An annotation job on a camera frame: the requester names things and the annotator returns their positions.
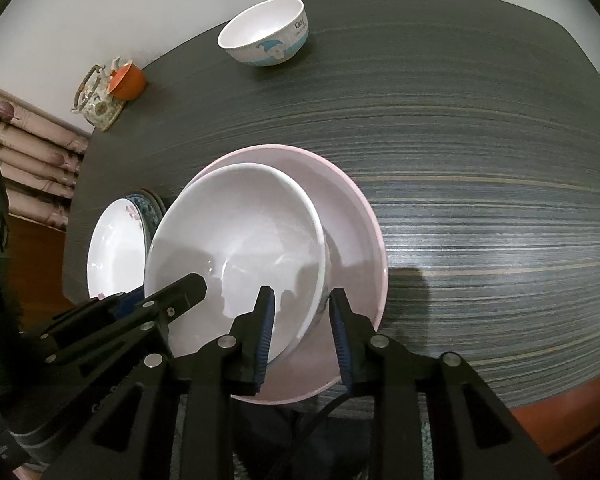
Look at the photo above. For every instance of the white plate pink flowers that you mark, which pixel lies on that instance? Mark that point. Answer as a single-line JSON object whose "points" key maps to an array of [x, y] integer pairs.
{"points": [[115, 255]]}

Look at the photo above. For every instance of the floral ceramic teapot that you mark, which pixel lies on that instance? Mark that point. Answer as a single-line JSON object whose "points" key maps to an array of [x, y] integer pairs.
{"points": [[100, 110]]}

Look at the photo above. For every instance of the large pink bowl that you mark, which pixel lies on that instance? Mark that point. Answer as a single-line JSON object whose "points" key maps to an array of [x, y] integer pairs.
{"points": [[350, 220]]}

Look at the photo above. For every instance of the person's left forearm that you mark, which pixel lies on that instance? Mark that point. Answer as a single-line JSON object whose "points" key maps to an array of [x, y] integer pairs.
{"points": [[35, 451]]}

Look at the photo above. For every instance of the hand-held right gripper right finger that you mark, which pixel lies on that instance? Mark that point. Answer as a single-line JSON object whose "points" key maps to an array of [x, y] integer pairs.
{"points": [[339, 330]]}

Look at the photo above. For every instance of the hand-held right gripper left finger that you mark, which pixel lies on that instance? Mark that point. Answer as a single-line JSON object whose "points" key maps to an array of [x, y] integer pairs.
{"points": [[266, 330]]}

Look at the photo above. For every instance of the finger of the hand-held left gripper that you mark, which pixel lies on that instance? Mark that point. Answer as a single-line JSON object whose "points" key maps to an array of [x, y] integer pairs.
{"points": [[185, 290], [130, 305]]}

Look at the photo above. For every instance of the white bowl blue cartoon print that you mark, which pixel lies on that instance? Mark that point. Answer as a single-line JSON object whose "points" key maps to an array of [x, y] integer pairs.
{"points": [[260, 25]]}

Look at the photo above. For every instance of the small blue floral plate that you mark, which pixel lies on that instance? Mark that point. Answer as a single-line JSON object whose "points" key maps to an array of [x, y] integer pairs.
{"points": [[139, 206]]}

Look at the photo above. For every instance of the orange cup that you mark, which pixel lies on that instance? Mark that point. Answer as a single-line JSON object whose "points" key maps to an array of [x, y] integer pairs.
{"points": [[132, 82]]}

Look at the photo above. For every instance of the brown wooden cabinet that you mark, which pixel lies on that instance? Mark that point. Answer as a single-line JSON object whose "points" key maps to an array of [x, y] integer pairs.
{"points": [[37, 270]]}

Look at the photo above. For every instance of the pink pleated curtain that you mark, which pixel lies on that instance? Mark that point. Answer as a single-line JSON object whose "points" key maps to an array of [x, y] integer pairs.
{"points": [[30, 150]]}

